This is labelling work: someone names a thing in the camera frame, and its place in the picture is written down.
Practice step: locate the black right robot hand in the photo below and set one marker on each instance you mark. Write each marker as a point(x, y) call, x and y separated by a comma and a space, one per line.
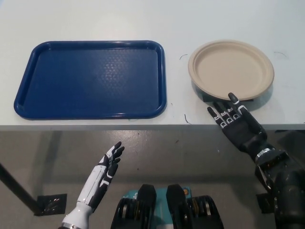
point(240, 133)

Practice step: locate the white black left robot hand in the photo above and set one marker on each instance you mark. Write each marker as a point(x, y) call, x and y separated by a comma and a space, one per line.
point(97, 179)

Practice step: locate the beige paper plate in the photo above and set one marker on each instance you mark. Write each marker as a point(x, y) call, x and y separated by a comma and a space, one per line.
point(228, 69)

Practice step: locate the blue plastic tray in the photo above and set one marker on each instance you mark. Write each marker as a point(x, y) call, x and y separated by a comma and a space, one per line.
point(83, 83)

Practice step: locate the black table leg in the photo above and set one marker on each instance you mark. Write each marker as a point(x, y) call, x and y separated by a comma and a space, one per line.
point(16, 186)

